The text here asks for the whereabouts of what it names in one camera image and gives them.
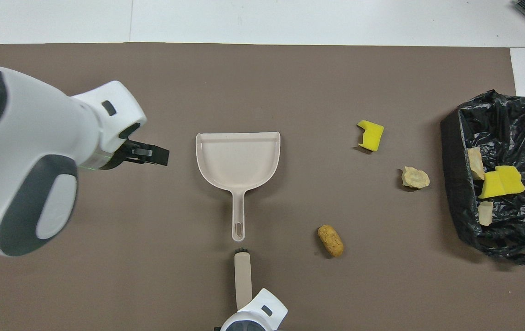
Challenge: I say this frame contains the beige plastic dustpan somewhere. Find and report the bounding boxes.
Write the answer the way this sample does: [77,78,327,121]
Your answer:
[195,131,282,242]

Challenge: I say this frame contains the black bag lined bin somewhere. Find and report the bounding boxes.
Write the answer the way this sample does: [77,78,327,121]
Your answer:
[440,90,525,266]

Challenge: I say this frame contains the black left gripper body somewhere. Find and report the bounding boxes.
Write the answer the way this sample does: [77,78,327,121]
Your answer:
[100,137,147,171]

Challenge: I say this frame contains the brown table mat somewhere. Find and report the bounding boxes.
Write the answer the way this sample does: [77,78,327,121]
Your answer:
[0,43,525,331]

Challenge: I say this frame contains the small yellow sponge piece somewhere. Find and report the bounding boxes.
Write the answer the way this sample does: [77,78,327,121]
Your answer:
[479,171,505,199]

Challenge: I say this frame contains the large yellow sponge piece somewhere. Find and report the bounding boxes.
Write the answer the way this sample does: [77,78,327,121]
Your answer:
[495,165,525,194]

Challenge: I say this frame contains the beige hand brush black bristles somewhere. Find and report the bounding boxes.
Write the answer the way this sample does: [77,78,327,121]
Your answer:
[234,248,254,309]

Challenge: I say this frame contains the notched yellow sponge piece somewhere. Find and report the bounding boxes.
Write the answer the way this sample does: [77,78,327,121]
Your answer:
[357,120,384,152]

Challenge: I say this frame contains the brown oval bread nugget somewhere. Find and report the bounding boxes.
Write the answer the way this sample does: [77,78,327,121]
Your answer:
[317,224,344,258]

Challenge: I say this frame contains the striped toy croissant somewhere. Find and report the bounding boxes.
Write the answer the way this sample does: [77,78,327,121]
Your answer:
[478,201,494,227]
[468,147,485,181]

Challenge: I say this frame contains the pale yellow food piece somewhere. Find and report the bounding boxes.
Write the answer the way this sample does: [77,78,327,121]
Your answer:
[401,166,430,190]

